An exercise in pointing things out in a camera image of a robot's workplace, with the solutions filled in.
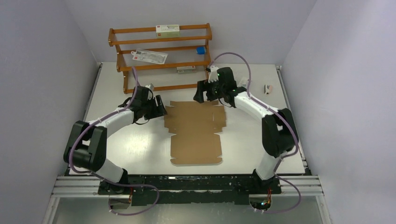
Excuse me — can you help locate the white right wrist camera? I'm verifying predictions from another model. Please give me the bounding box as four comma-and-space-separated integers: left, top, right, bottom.
207, 65, 219, 83

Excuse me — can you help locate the small pink stapler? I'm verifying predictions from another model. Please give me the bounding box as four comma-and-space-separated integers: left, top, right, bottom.
264, 85, 273, 95

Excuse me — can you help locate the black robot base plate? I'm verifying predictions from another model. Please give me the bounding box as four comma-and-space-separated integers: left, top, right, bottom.
98, 175, 282, 207

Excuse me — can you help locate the orange wooden shelf rack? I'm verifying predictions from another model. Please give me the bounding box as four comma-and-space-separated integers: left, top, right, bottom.
108, 23, 212, 94

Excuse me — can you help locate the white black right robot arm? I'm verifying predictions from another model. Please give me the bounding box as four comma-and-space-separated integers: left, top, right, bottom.
193, 66, 299, 193

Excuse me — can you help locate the brown cardboard box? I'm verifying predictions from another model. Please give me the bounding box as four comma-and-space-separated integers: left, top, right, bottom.
164, 101, 226, 166

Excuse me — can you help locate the aluminium table frame rail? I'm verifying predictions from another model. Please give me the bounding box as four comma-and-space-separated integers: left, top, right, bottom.
51, 175, 324, 199

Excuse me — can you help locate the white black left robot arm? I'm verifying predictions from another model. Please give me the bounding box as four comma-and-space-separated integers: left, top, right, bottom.
63, 84, 167, 194

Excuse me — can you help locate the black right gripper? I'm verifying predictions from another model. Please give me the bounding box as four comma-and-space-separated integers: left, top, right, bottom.
193, 77, 225, 104

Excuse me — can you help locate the blue white small roll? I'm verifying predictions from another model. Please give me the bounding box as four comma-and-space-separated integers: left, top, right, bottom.
196, 46, 206, 55

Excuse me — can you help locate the small grey box lower shelf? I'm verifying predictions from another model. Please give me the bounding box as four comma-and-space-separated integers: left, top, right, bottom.
176, 66, 197, 74

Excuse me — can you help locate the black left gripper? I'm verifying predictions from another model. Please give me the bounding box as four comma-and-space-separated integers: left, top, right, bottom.
141, 95, 167, 120

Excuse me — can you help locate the white teal small carton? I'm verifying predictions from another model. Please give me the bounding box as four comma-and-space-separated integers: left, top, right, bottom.
238, 77, 250, 90

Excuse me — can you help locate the clear plastic blister pack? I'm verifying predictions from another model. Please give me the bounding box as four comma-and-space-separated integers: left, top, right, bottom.
131, 49, 168, 64

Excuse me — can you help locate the white green box top shelf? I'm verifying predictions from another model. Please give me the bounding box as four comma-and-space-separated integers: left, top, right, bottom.
156, 24, 180, 38

